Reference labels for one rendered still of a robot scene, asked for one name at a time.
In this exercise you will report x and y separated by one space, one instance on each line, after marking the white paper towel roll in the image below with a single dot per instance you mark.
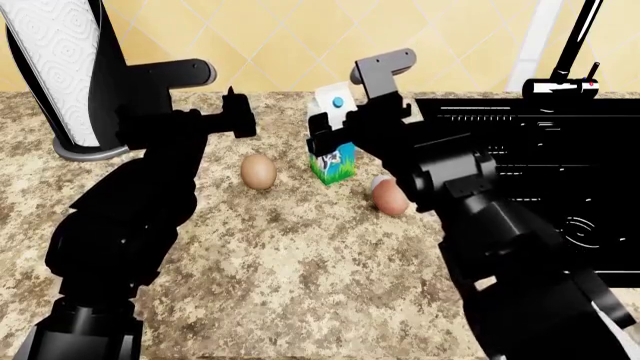
55 67

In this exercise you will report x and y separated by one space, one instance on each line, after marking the white bowl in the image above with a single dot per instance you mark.
377 181

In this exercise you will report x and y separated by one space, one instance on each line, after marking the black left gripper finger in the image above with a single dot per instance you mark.
245 125
237 104

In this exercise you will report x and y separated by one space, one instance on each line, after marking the black kitchen sink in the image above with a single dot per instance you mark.
560 150

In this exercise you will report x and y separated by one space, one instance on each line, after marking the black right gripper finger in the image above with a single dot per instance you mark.
330 144
320 123

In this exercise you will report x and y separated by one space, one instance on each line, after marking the black paper towel holder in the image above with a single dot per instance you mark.
107 56

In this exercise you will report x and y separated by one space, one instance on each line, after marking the dark left wrist camera mount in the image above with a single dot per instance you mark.
172 73

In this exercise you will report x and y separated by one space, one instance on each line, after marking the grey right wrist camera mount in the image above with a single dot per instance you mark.
382 73

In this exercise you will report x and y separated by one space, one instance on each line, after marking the reddish brown egg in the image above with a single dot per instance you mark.
389 197

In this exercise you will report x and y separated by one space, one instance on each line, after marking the black kitchen faucet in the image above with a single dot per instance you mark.
560 86

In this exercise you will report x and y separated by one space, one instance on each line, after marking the milk carton with cow print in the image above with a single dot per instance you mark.
337 165

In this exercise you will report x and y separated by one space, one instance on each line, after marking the light brown egg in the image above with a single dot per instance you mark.
258 171

